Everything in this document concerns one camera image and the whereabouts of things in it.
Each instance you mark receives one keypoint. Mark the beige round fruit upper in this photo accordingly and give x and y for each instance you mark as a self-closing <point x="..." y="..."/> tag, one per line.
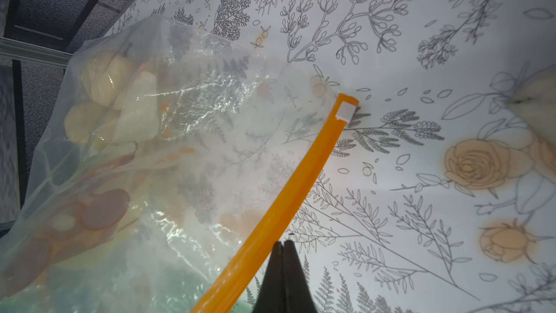
<point x="105" y="77"/>

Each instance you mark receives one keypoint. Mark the beige round fruit lower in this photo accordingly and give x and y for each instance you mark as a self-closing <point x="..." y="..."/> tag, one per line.
<point x="91" y="123"/>

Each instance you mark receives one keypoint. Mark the beige round fruit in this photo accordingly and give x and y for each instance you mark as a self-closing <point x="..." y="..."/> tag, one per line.
<point x="105" y="77"/>
<point x="91" y="123"/>

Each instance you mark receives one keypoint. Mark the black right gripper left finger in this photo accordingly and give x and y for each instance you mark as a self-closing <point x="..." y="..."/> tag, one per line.
<point x="271" y="298"/>

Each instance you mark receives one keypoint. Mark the clear zip-top bag orange seal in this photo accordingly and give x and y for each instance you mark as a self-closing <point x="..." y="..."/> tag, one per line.
<point x="216" y="149"/>

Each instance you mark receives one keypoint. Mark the beige canvas tote bag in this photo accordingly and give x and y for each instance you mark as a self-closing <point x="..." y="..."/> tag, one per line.
<point x="534" y="103"/>

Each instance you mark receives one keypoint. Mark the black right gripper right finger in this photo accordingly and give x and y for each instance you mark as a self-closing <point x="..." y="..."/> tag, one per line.
<point x="297" y="295"/>

